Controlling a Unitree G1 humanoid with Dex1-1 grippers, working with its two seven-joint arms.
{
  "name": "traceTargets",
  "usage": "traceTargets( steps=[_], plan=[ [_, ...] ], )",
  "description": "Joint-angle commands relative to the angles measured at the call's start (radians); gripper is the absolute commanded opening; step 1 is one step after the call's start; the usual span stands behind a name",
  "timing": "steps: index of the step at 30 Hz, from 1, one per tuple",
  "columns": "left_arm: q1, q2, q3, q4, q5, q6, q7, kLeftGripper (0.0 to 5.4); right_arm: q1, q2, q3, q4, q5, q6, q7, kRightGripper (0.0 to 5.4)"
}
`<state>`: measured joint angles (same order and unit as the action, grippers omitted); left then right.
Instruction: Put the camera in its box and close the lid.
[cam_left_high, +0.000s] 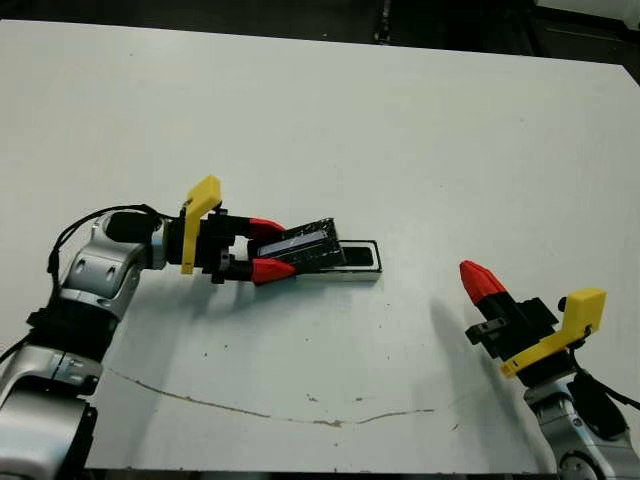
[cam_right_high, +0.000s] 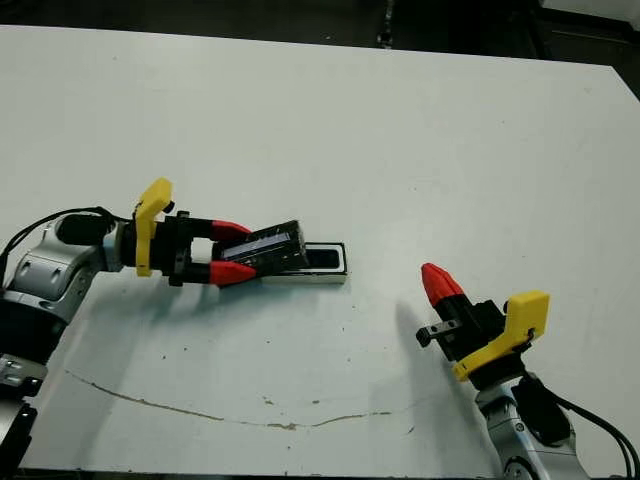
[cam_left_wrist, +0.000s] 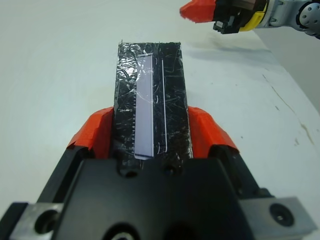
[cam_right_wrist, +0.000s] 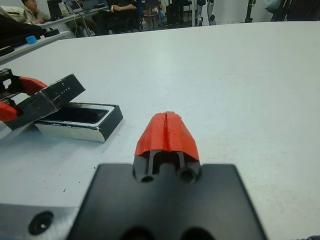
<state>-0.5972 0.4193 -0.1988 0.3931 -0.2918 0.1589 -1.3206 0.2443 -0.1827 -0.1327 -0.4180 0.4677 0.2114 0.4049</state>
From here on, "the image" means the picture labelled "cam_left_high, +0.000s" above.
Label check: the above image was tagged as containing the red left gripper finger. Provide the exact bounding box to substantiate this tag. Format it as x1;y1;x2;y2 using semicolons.
227;215;287;240
225;257;298;287

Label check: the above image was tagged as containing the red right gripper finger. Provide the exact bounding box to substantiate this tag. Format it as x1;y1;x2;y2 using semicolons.
458;261;509;327
464;259;522;322

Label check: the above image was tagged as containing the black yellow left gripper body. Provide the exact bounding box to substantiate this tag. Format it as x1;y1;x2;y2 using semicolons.
167;174;239;286

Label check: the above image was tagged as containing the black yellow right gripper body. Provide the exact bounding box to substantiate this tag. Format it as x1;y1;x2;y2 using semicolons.
463;288;608;390

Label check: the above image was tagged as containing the black glossy box lid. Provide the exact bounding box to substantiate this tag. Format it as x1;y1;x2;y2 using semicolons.
257;215;349;274

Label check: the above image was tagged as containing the white box base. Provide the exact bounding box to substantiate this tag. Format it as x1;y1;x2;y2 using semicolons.
294;238;384;285

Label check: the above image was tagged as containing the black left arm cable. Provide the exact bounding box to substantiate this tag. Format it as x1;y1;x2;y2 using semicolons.
47;202;181;274

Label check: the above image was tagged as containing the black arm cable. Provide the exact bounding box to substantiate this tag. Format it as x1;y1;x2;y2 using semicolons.
47;202;181;274
567;327;640;407

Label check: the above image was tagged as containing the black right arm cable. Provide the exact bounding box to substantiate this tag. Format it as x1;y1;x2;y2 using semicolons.
567;327;640;407

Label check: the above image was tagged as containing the black metal stand post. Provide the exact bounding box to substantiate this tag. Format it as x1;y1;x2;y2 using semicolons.
374;0;396;46

